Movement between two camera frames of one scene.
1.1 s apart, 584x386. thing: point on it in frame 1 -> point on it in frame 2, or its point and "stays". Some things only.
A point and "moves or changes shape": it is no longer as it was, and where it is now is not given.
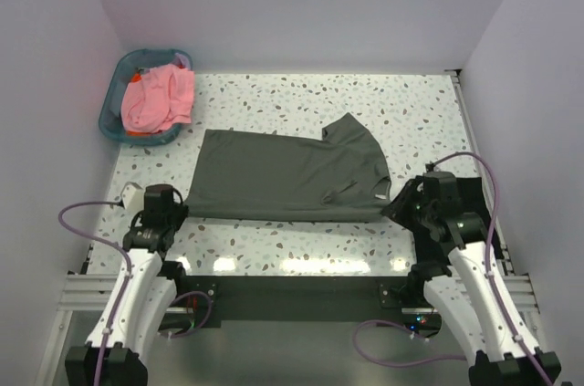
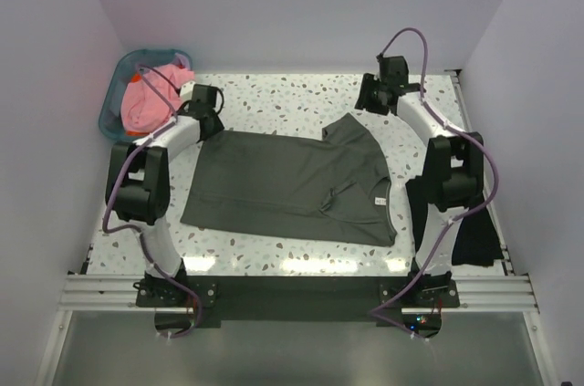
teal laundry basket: [110, 119] stays
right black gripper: [396, 210] -> [370, 81]
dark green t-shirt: [267, 176] moves or changes shape
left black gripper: [181, 213] -> [218, 125]
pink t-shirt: [159, 99] stays
